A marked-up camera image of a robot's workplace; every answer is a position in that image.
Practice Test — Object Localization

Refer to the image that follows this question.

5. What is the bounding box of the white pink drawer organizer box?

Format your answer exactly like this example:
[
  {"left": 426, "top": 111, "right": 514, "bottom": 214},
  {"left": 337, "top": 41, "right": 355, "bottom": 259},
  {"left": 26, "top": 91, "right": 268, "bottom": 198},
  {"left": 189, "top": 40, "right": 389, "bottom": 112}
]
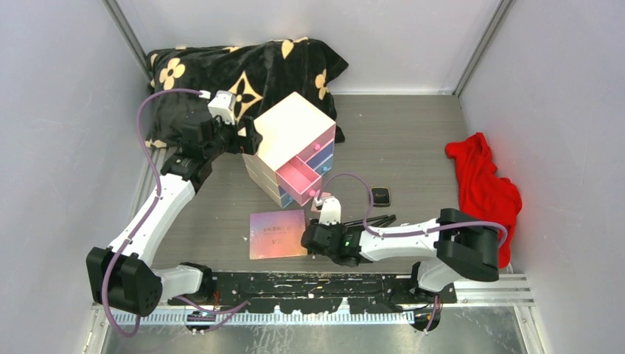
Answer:
[{"left": 242, "top": 93, "right": 336, "bottom": 209}]

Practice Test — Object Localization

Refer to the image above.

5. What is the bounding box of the black thin makeup brush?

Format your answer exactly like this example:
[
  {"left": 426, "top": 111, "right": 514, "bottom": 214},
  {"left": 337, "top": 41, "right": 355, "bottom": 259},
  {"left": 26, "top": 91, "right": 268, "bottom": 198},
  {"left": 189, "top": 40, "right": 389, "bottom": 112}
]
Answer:
[{"left": 344, "top": 215, "right": 397, "bottom": 227}]

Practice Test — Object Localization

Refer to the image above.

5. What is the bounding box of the red cloth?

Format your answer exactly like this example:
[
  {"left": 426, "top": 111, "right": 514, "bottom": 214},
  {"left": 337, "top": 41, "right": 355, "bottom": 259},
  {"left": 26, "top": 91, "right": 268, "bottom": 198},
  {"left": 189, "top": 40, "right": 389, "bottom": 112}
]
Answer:
[{"left": 444, "top": 132, "right": 523, "bottom": 268}]

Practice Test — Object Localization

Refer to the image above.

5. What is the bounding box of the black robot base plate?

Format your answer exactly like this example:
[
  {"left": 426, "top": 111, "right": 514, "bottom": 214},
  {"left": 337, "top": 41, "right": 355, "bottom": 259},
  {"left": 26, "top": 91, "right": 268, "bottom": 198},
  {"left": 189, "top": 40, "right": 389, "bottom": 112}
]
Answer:
[{"left": 188, "top": 271, "right": 435, "bottom": 314}]

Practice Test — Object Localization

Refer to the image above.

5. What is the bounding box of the black square compact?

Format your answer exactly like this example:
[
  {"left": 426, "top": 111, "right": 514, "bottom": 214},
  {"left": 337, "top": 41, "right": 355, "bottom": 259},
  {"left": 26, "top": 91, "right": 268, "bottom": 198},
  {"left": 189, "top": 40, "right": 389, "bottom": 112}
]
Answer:
[{"left": 370, "top": 187, "right": 391, "bottom": 207}]

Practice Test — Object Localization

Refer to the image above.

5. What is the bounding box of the small pink card packet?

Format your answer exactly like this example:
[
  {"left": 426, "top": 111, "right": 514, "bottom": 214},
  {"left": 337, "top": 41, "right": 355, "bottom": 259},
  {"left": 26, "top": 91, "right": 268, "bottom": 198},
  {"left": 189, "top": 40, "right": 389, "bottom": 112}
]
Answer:
[{"left": 310, "top": 192, "right": 335, "bottom": 212}]

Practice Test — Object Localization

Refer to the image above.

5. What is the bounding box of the holographic eyeshadow palette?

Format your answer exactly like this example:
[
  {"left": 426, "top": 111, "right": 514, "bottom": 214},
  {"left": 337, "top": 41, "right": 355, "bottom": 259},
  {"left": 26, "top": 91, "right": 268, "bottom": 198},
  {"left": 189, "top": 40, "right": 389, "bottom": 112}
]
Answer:
[{"left": 249, "top": 209, "right": 308, "bottom": 260}]

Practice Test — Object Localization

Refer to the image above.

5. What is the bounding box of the small pink drawer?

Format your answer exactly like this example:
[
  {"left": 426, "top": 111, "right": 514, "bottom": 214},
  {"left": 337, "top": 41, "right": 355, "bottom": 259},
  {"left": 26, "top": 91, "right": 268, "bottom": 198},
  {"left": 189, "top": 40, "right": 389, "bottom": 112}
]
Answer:
[{"left": 276, "top": 156, "right": 322, "bottom": 206}]

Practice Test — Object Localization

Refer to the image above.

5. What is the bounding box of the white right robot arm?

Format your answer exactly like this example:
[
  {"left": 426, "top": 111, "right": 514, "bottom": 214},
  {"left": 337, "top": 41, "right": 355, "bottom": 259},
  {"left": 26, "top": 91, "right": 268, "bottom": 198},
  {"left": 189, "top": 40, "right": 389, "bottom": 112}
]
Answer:
[{"left": 301, "top": 208, "right": 507, "bottom": 303}]

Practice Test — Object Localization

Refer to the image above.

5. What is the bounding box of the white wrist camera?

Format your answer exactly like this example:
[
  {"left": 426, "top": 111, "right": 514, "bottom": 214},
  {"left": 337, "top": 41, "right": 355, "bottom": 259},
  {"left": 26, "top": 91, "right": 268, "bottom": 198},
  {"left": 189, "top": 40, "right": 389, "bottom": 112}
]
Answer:
[
  {"left": 318, "top": 198, "right": 342, "bottom": 226},
  {"left": 208, "top": 90, "right": 236, "bottom": 125}
]

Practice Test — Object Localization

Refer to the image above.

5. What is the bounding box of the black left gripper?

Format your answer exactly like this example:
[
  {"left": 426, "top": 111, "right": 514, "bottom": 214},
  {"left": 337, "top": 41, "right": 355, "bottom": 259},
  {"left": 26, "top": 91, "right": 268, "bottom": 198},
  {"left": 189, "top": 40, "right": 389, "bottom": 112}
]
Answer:
[{"left": 204, "top": 113, "right": 261, "bottom": 161}]

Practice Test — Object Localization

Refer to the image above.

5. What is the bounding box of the black floral plush blanket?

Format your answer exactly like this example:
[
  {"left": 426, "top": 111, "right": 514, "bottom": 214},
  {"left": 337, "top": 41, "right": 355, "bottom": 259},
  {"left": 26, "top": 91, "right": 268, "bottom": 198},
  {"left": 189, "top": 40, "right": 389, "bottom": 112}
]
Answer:
[{"left": 144, "top": 37, "right": 349, "bottom": 148}]

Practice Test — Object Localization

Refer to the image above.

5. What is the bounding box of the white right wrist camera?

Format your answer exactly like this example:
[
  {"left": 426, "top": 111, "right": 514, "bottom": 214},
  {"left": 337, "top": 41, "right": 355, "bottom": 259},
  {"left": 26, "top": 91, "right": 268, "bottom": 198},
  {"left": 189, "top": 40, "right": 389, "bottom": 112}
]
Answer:
[{"left": 318, "top": 198, "right": 342, "bottom": 226}]

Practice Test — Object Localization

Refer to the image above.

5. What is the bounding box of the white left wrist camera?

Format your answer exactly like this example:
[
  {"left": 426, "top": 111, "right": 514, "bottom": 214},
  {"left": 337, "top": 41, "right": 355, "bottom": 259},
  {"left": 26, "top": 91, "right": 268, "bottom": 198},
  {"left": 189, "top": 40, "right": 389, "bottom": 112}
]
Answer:
[{"left": 208, "top": 90, "right": 236, "bottom": 125}]

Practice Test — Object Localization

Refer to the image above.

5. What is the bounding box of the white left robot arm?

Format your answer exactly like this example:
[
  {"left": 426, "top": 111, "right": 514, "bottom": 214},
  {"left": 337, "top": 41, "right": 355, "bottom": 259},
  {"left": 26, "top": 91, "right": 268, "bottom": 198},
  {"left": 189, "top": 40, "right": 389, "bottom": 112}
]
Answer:
[{"left": 86, "top": 114, "right": 262, "bottom": 317}]

